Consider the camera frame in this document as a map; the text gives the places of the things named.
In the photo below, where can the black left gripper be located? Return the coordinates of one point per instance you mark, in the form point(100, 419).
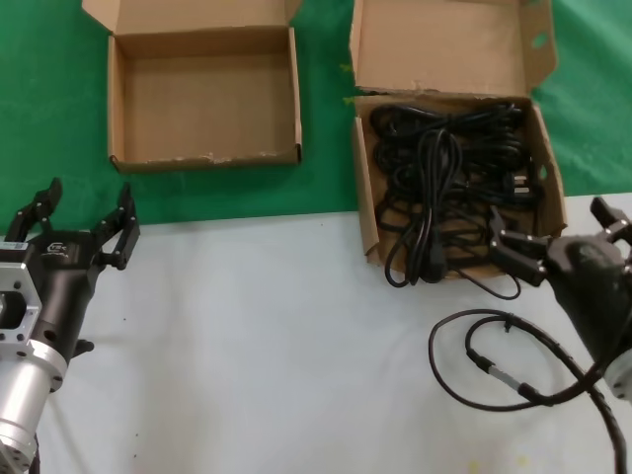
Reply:
point(64, 276)

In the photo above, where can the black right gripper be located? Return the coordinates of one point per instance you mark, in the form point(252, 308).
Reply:
point(592, 286)

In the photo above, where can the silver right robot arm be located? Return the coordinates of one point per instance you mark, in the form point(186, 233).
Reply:
point(622, 380)

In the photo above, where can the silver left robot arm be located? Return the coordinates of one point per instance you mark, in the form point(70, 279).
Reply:
point(20, 395)

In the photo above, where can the shallow brown cardboard box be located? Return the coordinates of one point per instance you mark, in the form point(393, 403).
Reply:
point(197, 99)

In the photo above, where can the torn brown cardboard box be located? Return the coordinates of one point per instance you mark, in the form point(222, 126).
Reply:
point(439, 44)

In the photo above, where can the green cloth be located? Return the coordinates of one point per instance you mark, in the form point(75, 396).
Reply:
point(49, 99)

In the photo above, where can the silver left wrist bracket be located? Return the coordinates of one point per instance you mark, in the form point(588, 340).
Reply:
point(15, 281)

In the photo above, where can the black left wrist camera part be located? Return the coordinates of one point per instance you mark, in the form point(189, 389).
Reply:
point(85, 346)

